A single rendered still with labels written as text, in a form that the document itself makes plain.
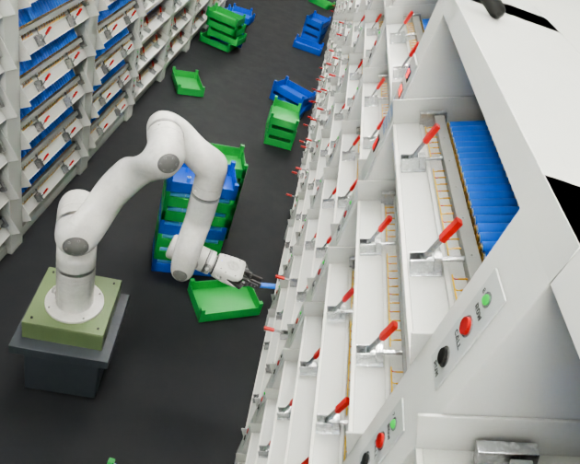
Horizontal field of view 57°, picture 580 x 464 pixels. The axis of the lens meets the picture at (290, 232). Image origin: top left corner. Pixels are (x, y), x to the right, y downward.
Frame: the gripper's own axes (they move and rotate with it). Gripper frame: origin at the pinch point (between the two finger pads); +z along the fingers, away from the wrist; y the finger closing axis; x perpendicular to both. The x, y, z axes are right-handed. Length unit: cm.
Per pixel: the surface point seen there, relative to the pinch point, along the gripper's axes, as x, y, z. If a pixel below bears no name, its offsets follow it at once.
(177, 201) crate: 21, 51, -38
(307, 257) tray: -11.5, 9.7, 13.4
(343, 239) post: -56, -37, 6
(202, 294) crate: 60, 44, -10
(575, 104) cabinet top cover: -113, -76, 6
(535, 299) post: -106, -107, -3
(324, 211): -30.4, 12.0, 10.3
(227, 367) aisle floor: 58, 8, 10
